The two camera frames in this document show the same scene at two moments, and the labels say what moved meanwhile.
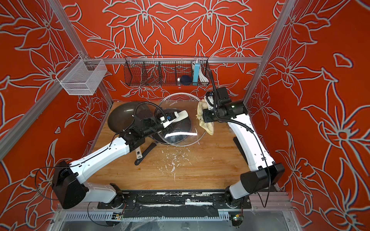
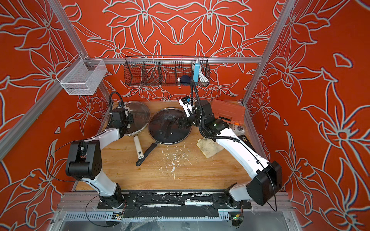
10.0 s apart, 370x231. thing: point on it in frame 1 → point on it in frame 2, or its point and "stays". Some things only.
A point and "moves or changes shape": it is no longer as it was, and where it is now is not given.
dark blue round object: (186, 80) stays
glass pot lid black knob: (184, 125) stays
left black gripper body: (157, 126) → (128, 120)
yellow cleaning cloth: (208, 127) moves or changes shape
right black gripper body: (212, 115) → (188, 122)
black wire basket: (166, 70) stays
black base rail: (174, 204) stays
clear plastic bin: (81, 77) stays
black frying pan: (177, 130) stays
